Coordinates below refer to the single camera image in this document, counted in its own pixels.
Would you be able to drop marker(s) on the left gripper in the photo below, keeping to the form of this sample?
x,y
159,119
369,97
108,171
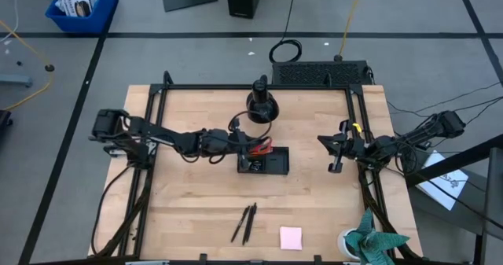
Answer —
x,y
239,145

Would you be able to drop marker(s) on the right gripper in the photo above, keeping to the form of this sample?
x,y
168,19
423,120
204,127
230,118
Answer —
x,y
353,151

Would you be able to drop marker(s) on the large black binder clip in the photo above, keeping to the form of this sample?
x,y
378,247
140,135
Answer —
x,y
256,166

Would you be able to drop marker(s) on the black mesh desk organizer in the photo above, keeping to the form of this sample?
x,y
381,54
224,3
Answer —
x,y
279,160

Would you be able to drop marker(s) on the black pen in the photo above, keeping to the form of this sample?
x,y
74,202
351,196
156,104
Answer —
x,y
239,225
247,227
252,218

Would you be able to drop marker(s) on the pink sticky note pad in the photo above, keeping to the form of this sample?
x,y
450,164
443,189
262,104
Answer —
x,y
291,238

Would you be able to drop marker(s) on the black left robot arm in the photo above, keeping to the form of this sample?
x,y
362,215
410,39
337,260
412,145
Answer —
x,y
165,133

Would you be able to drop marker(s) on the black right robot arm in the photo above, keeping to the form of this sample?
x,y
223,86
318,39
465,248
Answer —
x,y
416,137

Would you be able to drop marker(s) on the yellow tag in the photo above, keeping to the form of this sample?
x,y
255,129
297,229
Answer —
x,y
357,127

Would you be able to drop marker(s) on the black computer tower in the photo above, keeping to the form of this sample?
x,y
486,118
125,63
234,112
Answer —
x,y
320,73

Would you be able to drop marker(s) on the white plant pot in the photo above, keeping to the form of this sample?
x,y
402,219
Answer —
x,y
342,243

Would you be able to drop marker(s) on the green potted plant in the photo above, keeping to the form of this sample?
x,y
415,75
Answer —
x,y
371,241

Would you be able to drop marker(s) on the white paper sheet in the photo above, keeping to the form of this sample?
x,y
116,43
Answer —
x,y
444,186

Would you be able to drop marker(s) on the blue plastic bin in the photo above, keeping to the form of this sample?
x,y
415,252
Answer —
x,y
90,23

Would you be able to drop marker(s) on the grey table foot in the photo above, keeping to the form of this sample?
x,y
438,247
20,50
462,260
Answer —
x,y
15,80

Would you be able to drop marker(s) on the black floor object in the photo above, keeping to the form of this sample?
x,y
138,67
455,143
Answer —
x,y
4,119

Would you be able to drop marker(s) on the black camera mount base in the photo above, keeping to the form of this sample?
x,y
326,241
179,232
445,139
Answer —
x,y
261,100

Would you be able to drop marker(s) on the dark metal desk frame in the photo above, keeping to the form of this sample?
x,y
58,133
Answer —
x,y
493,202

